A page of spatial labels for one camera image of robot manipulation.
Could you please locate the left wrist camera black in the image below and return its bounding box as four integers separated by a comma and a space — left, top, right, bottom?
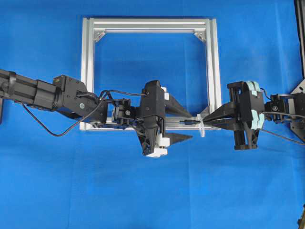
138, 80, 165, 119

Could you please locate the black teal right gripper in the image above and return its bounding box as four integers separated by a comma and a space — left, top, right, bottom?
203, 81, 264, 150

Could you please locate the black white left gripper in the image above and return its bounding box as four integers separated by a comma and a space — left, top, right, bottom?
136, 92, 193, 157

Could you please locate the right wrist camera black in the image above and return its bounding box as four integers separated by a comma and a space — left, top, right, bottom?
239, 91, 253, 122

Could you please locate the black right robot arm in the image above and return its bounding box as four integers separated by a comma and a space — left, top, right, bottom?
203, 81, 305, 150

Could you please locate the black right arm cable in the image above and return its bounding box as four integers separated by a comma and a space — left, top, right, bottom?
261, 88, 305, 120

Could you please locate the black wire with plug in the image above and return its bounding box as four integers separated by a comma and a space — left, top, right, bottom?
179, 118, 305, 145

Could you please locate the black metal stand right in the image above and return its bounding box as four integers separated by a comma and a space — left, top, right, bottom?
289, 0, 305, 142

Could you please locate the dark box left edge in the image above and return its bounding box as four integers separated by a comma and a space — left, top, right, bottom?
0, 99, 3, 124

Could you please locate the silver aluminium extrusion frame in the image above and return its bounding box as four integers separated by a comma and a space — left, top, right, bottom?
81, 18, 222, 131

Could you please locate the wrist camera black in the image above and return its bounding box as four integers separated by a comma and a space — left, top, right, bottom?
239, 91, 253, 122
138, 80, 165, 119

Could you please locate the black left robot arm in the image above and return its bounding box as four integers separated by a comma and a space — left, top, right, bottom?
0, 70, 191, 157

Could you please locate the white zip tie loop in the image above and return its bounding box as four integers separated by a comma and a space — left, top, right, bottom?
196, 114, 205, 137

